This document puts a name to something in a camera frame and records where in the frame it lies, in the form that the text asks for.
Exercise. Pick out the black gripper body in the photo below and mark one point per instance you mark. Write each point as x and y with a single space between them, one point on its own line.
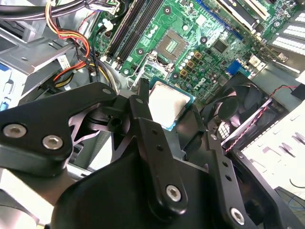
107 195

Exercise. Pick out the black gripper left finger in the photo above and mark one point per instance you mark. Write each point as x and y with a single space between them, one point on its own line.
47 112

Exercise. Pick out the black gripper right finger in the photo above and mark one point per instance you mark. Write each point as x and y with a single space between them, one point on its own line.
221 171

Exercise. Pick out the CPU with silver lid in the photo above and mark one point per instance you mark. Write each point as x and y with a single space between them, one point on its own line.
166 102

